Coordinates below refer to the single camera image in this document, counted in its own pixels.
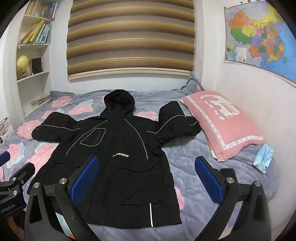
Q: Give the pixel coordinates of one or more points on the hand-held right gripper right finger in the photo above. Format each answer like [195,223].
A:
[208,179]

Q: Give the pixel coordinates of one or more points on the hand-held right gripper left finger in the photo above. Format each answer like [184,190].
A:
[85,179]

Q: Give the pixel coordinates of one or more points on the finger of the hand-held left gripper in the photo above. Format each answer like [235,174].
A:
[23,172]
[4,158]

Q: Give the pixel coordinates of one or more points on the black hooded jacket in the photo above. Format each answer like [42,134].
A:
[129,139]

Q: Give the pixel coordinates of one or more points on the grey floral blanket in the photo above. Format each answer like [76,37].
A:
[189,166]

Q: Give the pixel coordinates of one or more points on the pink printed pillow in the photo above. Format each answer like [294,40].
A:
[222,125]

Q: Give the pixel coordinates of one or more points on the light blue tissue packet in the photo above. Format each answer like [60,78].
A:
[263,158]

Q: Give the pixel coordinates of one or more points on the white bookshelf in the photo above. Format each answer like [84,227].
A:
[37,84]

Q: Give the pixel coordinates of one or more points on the grey pillow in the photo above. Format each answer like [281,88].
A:
[192,87]

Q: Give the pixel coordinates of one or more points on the yellow globe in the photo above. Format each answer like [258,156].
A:
[22,63]

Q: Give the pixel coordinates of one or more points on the row of yellow and blue books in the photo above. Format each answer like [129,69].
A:
[38,33]

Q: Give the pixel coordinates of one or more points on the brown striped window blind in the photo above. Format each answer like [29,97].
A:
[129,39]

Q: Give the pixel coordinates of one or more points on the row of mixed books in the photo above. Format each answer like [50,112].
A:
[41,9]

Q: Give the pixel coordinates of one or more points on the black picture frame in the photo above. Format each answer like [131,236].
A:
[36,64]

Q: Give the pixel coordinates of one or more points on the colourful wall map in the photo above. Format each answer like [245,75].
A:
[259,37]

